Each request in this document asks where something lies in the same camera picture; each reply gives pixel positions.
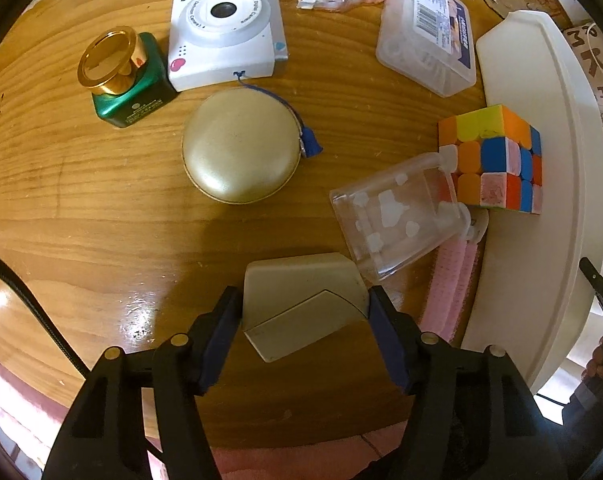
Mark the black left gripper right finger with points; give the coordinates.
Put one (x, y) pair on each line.
(472, 417)

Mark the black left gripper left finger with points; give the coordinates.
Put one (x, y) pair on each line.
(102, 436)

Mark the beige angular case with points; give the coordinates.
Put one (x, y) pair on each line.
(289, 303)

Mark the green bottle gold cap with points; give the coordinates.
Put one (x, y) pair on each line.
(126, 74)

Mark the white plastic bin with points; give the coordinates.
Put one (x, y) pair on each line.
(532, 299)

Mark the pink striped cloth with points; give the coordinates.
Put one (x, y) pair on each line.
(451, 280)

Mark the small clear plastic container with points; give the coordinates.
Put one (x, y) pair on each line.
(399, 215)

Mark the colourful puzzle cube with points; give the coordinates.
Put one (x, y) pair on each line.
(494, 158)

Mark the gold round case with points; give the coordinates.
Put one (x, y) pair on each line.
(241, 146)

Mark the clear rectangular plastic box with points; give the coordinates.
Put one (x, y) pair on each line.
(430, 42)

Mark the white toy camera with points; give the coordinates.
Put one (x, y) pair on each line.
(211, 41)

